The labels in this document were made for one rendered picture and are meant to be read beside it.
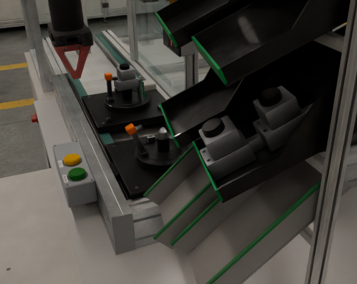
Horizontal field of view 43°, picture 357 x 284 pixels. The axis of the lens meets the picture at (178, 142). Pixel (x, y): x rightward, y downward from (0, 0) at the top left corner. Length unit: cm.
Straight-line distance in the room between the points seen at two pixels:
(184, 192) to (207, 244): 13
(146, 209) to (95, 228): 17
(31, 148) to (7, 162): 21
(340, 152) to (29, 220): 79
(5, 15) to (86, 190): 524
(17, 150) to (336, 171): 286
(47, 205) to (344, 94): 83
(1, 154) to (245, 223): 268
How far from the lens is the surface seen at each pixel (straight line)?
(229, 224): 75
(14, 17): 621
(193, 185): 85
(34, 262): 103
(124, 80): 133
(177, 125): 75
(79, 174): 106
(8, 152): 328
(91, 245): 103
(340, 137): 55
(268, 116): 59
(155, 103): 138
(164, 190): 88
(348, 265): 101
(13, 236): 111
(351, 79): 52
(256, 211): 73
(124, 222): 95
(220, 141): 58
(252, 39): 58
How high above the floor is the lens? 154
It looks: 29 degrees down
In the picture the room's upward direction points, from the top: 1 degrees counter-clockwise
